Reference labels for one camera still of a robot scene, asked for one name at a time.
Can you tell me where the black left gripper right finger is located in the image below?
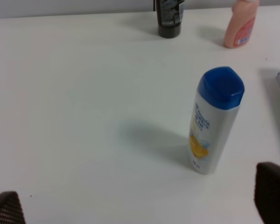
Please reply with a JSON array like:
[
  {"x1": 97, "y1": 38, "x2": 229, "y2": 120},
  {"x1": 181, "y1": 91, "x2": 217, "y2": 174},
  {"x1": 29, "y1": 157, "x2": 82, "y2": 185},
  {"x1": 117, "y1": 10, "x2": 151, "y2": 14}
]
[{"x1": 254, "y1": 162, "x2": 280, "y2": 224}]

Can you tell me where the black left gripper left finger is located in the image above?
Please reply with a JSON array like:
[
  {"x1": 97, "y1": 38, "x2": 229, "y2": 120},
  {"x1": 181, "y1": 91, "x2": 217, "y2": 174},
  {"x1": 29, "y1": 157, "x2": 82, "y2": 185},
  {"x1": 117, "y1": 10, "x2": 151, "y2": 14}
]
[{"x1": 0, "y1": 191, "x2": 26, "y2": 224}]

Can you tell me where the black tube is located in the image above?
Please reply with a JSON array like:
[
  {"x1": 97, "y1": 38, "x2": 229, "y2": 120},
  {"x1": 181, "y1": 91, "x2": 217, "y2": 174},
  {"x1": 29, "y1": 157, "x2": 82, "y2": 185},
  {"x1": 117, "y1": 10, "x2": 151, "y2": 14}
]
[{"x1": 155, "y1": 0, "x2": 185, "y2": 39}]

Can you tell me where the pink lotion bottle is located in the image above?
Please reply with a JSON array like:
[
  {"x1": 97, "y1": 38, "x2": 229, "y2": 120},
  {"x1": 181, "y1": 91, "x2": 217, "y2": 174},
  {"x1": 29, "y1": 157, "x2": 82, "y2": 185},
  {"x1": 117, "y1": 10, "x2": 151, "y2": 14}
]
[{"x1": 224, "y1": 0, "x2": 259, "y2": 49}]

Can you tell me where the white shampoo bottle blue cap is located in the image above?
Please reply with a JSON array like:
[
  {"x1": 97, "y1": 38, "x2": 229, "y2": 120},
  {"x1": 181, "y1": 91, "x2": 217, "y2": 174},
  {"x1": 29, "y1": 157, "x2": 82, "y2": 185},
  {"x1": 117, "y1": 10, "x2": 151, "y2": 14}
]
[{"x1": 189, "y1": 67, "x2": 245, "y2": 175}]

